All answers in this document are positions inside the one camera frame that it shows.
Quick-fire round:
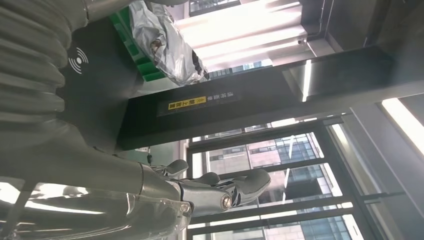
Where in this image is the black inbound scanner machine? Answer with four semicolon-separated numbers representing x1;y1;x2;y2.
55;15;424;154

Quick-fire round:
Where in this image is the yellow warning sticker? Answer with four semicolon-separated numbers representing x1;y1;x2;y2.
167;95;208;112

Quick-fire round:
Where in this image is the green plastic crate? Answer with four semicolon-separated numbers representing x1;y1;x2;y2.
108;5;167;83

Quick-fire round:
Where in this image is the ceiling light strip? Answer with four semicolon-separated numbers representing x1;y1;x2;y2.
380;97;424;157

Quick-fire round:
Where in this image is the dark window frame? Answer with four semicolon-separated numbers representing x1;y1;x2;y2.
184;114;424;240

